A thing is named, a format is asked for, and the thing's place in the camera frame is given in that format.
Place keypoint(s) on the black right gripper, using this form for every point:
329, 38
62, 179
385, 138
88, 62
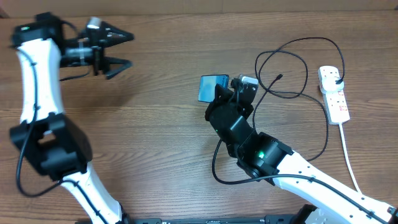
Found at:
226, 98

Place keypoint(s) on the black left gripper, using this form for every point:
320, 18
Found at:
107, 39

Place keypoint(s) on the Samsung Galaxy smartphone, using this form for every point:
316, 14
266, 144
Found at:
208, 84

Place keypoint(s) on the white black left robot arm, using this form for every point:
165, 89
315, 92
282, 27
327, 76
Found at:
46, 137

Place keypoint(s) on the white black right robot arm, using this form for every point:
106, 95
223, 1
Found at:
264, 157

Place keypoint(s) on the white charger adapter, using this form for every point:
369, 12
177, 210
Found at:
329, 84

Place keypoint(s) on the white power strip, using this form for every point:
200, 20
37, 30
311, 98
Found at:
335, 102

